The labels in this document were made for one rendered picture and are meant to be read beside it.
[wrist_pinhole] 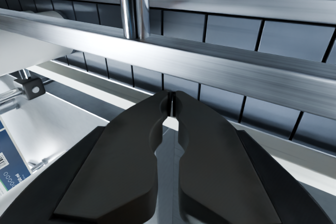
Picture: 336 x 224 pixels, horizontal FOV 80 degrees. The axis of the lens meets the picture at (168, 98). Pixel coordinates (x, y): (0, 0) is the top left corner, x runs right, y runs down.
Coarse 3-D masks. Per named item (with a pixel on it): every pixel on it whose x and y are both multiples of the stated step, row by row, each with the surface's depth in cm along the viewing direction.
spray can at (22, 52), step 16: (64, 16) 23; (0, 32) 18; (0, 48) 18; (16, 48) 19; (32, 48) 20; (48, 48) 21; (64, 48) 23; (0, 64) 18; (16, 64) 20; (32, 64) 21
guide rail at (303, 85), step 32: (32, 32) 12; (64, 32) 11; (96, 32) 9; (160, 64) 8; (192, 64) 7; (224, 64) 7; (256, 64) 6; (288, 64) 6; (320, 64) 6; (256, 96) 7; (288, 96) 6; (320, 96) 6
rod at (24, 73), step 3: (21, 69) 30; (24, 69) 30; (27, 69) 30; (21, 72) 30; (24, 72) 30; (27, 72) 30; (21, 75) 30; (24, 75) 30; (27, 75) 30; (21, 78) 30; (24, 78) 30; (27, 78) 30
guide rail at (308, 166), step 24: (48, 72) 24; (72, 72) 23; (96, 96) 21; (120, 96) 19; (144, 96) 19; (168, 120) 16; (264, 144) 13; (288, 144) 13; (288, 168) 12; (312, 168) 12
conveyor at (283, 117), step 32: (0, 0) 30; (32, 0) 25; (64, 0) 22; (160, 32) 17; (192, 32) 16; (224, 32) 14; (256, 32) 13; (288, 32) 12; (320, 32) 11; (64, 64) 28; (96, 64) 24; (128, 64) 21; (192, 96) 18; (224, 96) 17; (256, 128) 16; (288, 128) 15; (320, 128) 14
